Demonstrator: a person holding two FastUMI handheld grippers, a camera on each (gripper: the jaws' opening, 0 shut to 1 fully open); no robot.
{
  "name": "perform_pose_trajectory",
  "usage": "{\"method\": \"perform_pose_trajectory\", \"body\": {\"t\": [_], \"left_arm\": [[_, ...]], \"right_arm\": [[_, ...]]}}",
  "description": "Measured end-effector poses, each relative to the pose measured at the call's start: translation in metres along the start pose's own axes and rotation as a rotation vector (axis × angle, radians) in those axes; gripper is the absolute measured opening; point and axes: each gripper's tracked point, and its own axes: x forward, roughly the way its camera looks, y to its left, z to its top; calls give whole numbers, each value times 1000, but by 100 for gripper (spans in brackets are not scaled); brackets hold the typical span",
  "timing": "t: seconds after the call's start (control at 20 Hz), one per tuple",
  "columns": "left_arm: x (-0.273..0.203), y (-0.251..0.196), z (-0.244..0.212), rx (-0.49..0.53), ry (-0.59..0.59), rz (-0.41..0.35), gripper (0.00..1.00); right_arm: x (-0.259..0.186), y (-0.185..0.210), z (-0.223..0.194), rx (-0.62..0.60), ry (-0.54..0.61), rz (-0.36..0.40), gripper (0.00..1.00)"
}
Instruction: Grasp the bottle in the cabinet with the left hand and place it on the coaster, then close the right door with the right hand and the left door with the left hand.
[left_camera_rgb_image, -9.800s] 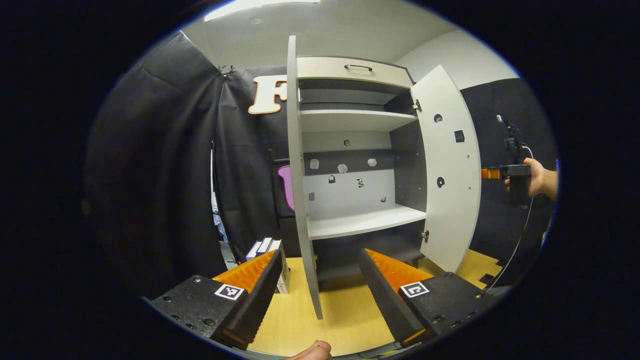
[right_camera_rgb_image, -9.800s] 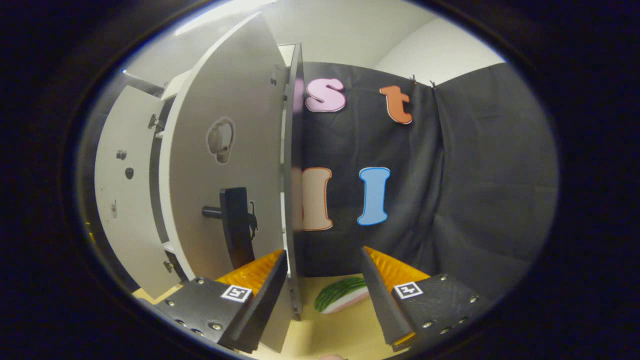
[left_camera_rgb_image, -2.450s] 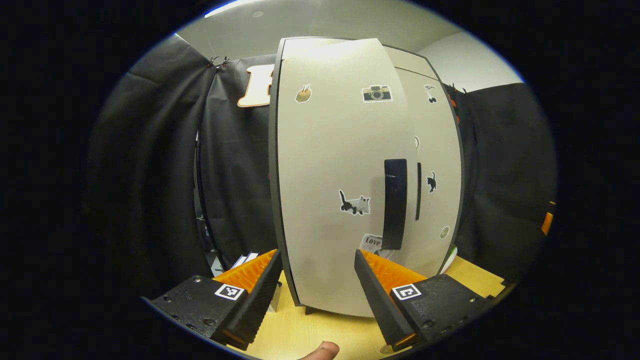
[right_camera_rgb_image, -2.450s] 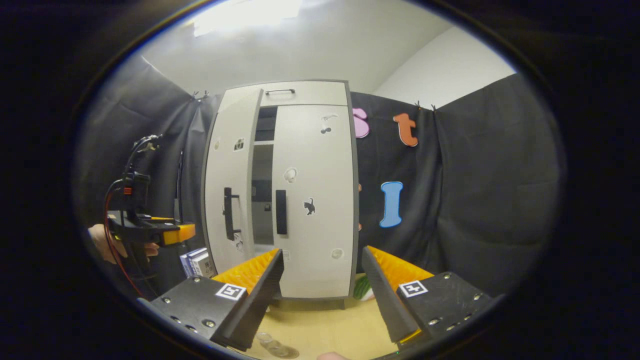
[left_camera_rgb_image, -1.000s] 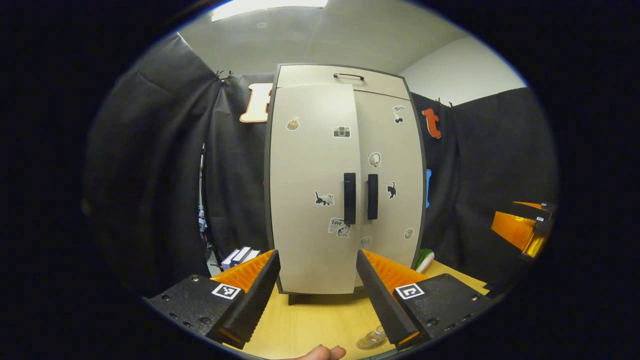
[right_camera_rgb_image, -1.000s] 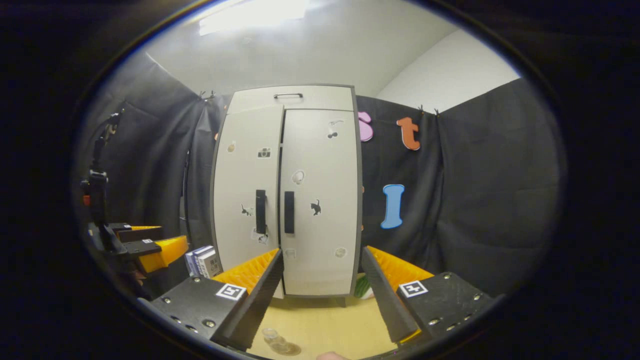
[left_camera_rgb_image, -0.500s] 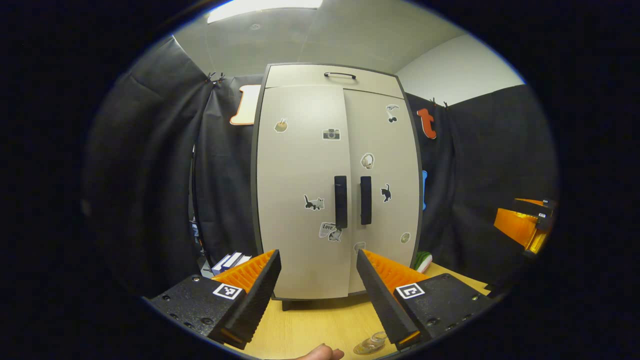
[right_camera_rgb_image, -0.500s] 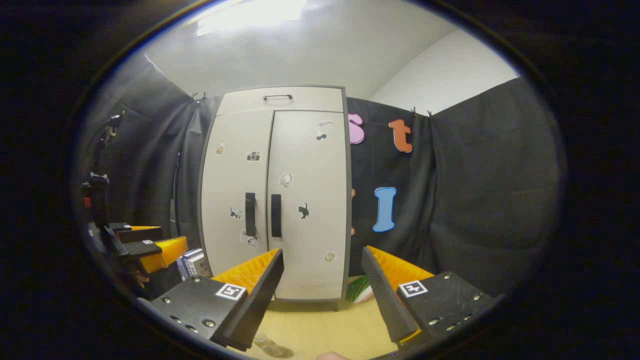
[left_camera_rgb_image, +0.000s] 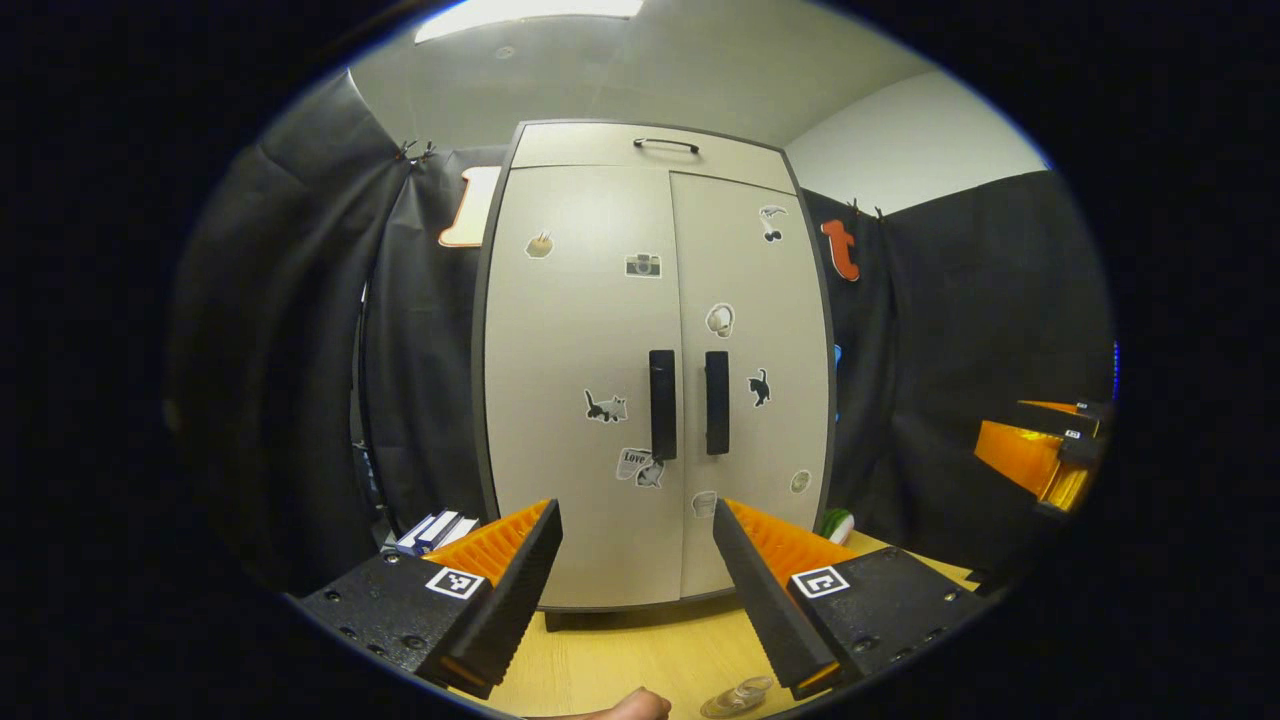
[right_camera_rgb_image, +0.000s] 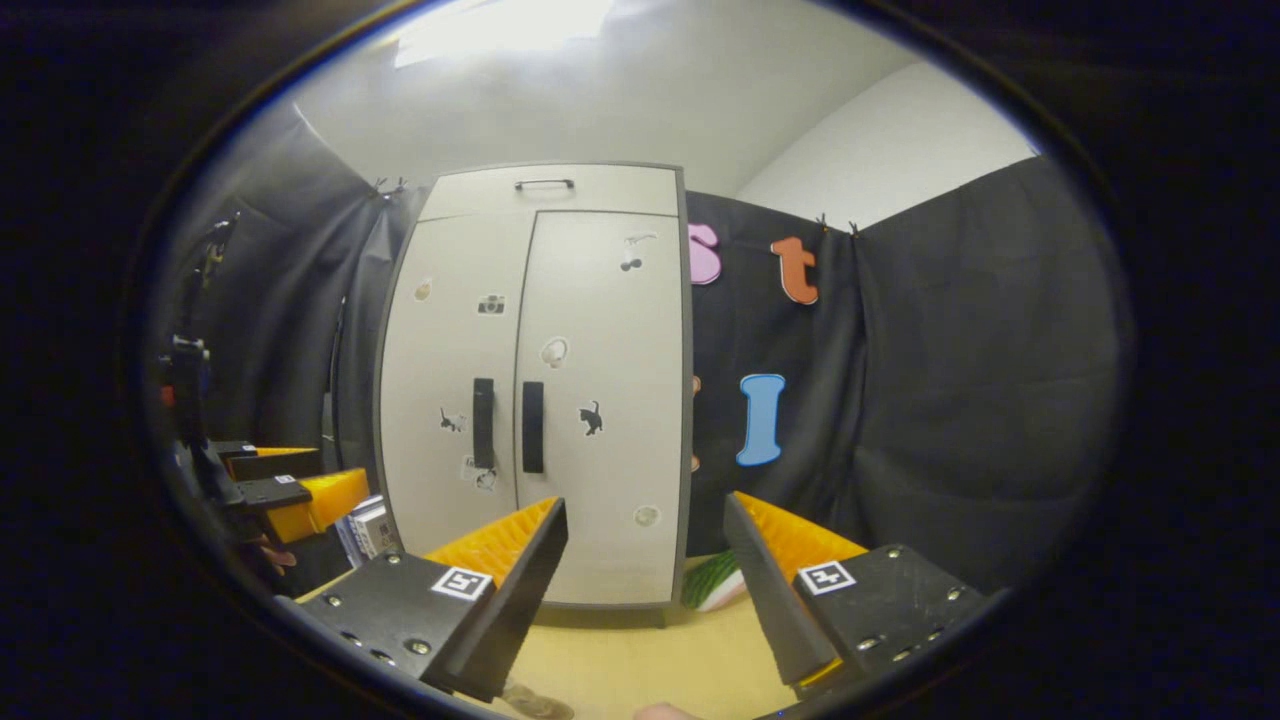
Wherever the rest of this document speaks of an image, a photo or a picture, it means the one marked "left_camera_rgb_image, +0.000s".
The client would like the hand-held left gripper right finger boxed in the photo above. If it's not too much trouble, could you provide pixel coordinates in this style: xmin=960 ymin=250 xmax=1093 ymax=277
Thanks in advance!
xmin=712 ymin=497 xmax=1001 ymax=701

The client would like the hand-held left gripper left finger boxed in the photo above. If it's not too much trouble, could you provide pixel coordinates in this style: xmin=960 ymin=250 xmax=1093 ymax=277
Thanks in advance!
xmin=290 ymin=498 xmax=564 ymax=701

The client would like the white cabinet door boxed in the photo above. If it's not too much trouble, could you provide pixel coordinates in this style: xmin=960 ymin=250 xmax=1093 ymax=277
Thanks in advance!
xmin=668 ymin=172 xmax=833 ymax=601
xmin=483 ymin=163 xmax=686 ymax=611

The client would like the white cabinet drawer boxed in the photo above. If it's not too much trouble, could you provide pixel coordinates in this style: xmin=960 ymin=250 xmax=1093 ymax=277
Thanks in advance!
xmin=510 ymin=122 xmax=798 ymax=196

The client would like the white and grey cabinet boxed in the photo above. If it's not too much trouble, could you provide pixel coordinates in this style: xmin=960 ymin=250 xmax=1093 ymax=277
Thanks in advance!
xmin=470 ymin=118 xmax=839 ymax=631

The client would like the black backdrop cloth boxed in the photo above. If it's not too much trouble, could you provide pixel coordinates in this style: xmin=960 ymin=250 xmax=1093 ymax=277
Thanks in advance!
xmin=165 ymin=70 xmax=1116 ymax=591

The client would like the ceiling light panel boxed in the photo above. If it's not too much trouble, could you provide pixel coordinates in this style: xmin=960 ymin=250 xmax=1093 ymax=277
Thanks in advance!
xmin=413 ymin=0 xmax=646 ymax=44

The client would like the black right door handle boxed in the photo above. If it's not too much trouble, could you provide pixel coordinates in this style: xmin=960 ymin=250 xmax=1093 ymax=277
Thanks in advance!
xmin=704 ymin=350 xmax=731 ymax=457

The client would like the black door handle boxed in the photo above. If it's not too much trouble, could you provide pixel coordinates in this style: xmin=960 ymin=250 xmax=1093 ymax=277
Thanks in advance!
xmin=649 ymin=349 xmax=678 ymax=462
xmin=704 ymin=350 xmax=731 ymax=457

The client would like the black left door handle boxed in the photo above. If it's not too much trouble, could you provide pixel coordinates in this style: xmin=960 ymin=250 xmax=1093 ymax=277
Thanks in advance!
xmin=649 ymin=349 xmax=678 ymax=462

